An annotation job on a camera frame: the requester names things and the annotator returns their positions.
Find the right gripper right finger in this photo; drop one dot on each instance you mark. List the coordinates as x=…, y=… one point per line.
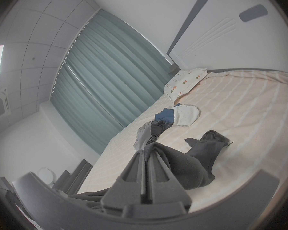
x=159, y=188

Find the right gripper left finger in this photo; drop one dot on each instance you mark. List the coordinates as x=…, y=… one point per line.
x=130, y=183

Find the black garment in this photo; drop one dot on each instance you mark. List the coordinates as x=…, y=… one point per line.
x=182, y=169

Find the pile of clothes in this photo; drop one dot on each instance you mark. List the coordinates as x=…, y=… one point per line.
x=144, y=133

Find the bed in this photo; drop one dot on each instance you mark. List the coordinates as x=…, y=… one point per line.
x=230, y=128

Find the dark grey chair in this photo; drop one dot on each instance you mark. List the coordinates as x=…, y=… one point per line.
x=62, y=181
x=80, y=176

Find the blue garment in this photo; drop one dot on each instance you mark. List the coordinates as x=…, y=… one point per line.
x=165, y=116

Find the white garment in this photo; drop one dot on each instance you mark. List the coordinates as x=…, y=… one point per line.
x=187, y=115

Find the blue-green curtain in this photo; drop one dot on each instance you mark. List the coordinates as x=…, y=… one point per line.
x=115, y=63
x=81, y=118

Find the white round fan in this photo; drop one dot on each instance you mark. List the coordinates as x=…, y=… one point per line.
x=46, y=175

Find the white printed pillow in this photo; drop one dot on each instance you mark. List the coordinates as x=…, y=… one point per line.
x=182, y=84

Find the dark grey bedside table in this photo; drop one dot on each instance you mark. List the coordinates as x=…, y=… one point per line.
x=174, y=69

